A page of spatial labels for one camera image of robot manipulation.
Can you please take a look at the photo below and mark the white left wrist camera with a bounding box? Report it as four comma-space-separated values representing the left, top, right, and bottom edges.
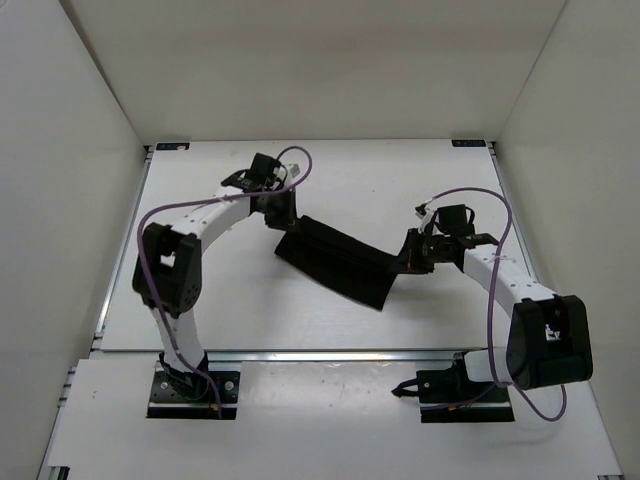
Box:
285, 163, 301, 178

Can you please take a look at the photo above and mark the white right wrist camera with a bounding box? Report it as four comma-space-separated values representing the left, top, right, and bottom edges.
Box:
415, 199, 437, 233

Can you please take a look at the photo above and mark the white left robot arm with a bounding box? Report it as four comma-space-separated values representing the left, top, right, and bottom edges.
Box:
132, 153, 312, 402

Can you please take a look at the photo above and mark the black skirt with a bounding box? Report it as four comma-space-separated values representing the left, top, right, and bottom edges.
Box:
275, 216, 396, 311

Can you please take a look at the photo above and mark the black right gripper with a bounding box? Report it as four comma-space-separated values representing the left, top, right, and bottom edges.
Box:
390, 228, 450, 275

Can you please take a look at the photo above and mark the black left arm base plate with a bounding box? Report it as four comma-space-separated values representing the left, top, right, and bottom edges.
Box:
146, 362, 241, 421

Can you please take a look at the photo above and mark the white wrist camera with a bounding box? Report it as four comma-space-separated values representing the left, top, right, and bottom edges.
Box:
285, 163, 301, 178
415, 199, 437, 233

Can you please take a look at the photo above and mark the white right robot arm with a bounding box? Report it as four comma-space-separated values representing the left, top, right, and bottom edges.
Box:
395, 204, 593, 401

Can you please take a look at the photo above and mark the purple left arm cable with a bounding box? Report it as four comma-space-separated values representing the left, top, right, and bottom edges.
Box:
137, 145, 315, 419

